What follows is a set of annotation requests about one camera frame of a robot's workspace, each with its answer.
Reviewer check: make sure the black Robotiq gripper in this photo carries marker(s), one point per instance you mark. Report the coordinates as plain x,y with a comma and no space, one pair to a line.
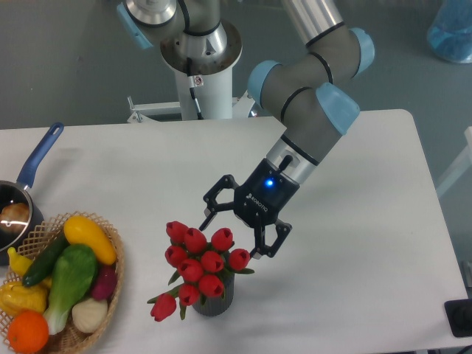
263,201

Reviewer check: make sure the red tulip bouquet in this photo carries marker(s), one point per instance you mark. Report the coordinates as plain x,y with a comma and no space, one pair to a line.
192,255

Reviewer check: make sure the dark grey ribbed vase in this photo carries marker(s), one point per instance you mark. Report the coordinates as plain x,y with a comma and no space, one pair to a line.
216,294

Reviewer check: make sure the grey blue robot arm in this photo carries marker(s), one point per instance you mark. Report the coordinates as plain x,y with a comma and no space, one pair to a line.
305,96

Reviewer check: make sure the purple red radish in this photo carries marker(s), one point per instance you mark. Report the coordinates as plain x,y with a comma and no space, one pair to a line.
105,283

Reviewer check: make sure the yellow squash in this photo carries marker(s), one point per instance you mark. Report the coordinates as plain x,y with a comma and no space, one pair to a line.
79,229

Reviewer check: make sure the green bok choy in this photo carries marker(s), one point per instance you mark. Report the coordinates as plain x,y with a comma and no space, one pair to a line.
72,276

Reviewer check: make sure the white garlic bulb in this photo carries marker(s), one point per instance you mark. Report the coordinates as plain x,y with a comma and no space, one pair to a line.
89,314

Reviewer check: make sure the woven wicker basket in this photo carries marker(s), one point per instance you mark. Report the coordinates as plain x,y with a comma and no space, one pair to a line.
70,340

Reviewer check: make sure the dark green cucumber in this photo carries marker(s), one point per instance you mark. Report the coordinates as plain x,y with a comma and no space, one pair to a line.
44,263

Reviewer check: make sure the yellow banana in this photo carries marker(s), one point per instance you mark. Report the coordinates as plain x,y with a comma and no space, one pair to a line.
18,264

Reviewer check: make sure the brown bread roll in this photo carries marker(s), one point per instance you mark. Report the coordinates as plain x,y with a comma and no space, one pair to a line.
14,218

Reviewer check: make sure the black device at edge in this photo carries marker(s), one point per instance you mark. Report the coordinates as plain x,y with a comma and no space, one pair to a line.
459,317

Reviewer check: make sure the yellow corn cob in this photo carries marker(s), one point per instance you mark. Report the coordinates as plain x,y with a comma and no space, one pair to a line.
15,298

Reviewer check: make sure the orange fruit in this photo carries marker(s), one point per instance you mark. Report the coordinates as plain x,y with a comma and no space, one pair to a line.
28,332

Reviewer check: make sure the blue plastic bag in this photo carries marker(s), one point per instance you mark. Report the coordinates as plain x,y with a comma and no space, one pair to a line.
449,36

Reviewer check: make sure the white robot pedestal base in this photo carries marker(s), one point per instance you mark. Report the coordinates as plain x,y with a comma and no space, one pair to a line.
203,72

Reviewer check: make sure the blue handled saucepan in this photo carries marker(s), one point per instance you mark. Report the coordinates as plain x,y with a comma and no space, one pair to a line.
18,191

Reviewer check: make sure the white frame at right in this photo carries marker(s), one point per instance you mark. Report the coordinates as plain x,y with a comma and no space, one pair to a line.
457,168

